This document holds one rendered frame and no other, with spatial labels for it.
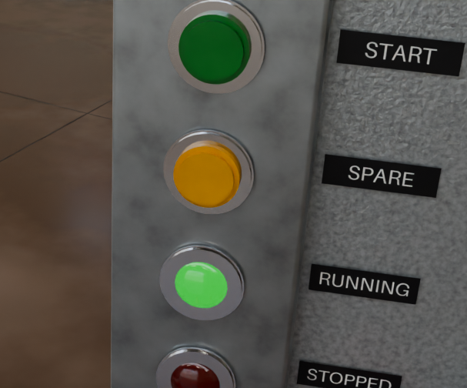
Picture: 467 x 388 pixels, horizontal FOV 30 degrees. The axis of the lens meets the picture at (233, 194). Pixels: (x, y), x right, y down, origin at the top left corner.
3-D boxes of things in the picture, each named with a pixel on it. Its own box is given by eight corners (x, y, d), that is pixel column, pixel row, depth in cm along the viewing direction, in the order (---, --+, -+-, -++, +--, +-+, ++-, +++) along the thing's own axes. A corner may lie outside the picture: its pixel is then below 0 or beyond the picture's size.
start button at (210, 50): (249, 81, 33) (255, 12, 32) (245, 90, 32) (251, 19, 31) (181, 72, 33) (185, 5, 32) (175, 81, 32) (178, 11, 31)
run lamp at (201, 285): (231, 301, 38) (235, 252, 37) (225, 319, 37) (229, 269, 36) (176, 293, 38) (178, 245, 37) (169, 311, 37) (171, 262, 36)
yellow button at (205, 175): (240, 202, 35) (245, 142, 34) (236, 214, 34) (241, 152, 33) (176, 193, 36) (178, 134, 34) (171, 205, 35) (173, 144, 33)
